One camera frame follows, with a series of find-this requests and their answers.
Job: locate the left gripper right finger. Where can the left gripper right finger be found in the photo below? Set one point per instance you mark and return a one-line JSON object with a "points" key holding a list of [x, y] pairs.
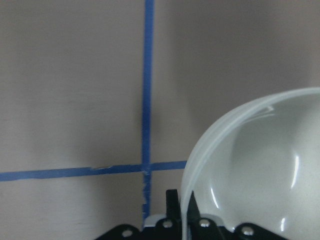
{"points": [[196, 225]]}

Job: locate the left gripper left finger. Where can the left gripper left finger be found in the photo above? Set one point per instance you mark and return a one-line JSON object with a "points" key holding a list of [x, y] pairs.
{"points": [[173, 221]]}

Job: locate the white ceramic bowl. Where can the white ceramic bowl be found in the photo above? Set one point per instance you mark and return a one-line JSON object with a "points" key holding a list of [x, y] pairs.
{"points": [[260, 164]]}

